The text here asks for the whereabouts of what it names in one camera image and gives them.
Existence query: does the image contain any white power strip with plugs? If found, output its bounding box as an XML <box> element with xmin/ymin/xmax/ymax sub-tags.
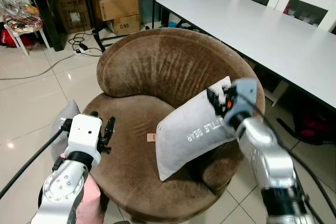
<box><xmin>67</xmin><ymin>32</ymin><xmax>107</xmax><ymax>58</ymax></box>

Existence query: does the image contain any pink pillow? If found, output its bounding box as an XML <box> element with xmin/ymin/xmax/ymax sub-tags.
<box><xmin>62</xmin><ymin>153</ymin><xmax>103</xmax><ymax>224</ymax></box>

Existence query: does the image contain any large plain cardboard box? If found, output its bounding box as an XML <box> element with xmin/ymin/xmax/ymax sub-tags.
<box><xmin>93</xmin><ymin>0</ymin><xmax>141</xmax><ymax>23</ymax></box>

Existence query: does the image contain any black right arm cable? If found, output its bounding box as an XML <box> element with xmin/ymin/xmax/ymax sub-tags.
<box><xmin>251</xmin><ymin>101</ymin><xmax>336</xmax><ymax>218</ymax></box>

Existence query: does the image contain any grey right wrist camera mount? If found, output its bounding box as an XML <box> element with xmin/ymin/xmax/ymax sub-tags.
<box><xmin>227</xmin><ymin>78</ymin><xmax>258</xmax><ymax>124</ymax></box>

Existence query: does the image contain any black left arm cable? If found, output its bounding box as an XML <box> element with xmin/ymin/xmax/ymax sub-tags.
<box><xmin>0</xmin><ymin>120</ymin><xmax>72</xmax><ymax>199</ymax></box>

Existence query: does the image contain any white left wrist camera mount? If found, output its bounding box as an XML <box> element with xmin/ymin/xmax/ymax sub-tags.
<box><xmin>67</xmin><ymin>113</ymin><xmax>103</xmax><ymax>157</ymax></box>

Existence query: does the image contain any grey floor cable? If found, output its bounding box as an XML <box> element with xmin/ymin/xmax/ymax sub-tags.
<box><xmin>0</xmin><ymin>51</ymin><xmax>79</xmax><ymax>81</ymax></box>

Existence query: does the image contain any red bag under stool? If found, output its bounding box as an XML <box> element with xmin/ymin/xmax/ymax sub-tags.
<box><xmin>0</xmin><ymin>27</ymin><xmax>33</xmax><ymax>48</ymax></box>

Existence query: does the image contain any plain grey pillow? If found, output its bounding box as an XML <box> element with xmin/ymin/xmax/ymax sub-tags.
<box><xmin>50</xmin><ymin>99</ymin><xmax>81</xmax><ymax>161</ymax></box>

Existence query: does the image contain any brown round velvet sofa chair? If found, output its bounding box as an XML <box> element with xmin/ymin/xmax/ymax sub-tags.
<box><xmin>81</xmin><ymin>27</ymin><xmax>266</xmax><ymax>222</ymax></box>

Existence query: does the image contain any small lettered cardboard box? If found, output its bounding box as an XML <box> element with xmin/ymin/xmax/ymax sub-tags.
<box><xmin>104</xmin><ymin>14</ymin><xmax>142</xmax><ymax>37</ymax></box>

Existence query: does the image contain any red and black vacuum cleaner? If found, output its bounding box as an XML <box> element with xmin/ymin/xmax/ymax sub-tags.
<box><xmin>277</xmin><ymin>104</ymin><xmax>336</xmax><ymax>146</ymax></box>

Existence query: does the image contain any grey pillow with white print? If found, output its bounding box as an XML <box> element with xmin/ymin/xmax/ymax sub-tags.
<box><xmin>155</xmin><ymin>76</ymin><xmax>238</xmax><ymax>182</ymax></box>

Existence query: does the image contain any large white table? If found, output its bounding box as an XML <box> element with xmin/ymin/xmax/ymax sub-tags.
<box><xmin>156</xmin><ymin>0</ymin><xmax>336</xmax><ymax>109</ymax></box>

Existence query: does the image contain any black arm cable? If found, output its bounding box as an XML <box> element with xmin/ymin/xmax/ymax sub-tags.
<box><xmin>251</xmin><ymin>101</ymin><xmax>336</xmax><ymax>218</ymax></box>
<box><xmin>0</xmin><ymin>120</ymin><xmax>72</xmax><ymax>199</ymax></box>

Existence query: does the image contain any small white stool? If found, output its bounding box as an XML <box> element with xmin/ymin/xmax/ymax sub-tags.
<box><xmin>2</xmin><ymin>23</ymin><xmax>51</xmax><ymax>57</ymax></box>

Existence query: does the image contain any pile of plastic bags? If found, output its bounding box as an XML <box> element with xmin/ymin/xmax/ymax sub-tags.
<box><xmin>0</xmin><ymin>0</ymin><xmax>44</xmax><ymax>34</ymax></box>

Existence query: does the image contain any dark printed cardboard box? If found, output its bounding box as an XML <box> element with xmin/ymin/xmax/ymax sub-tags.
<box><xmin>55</xmin><ymin>0</ymin><xmax>93</xmax><ymax>33</ymax></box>

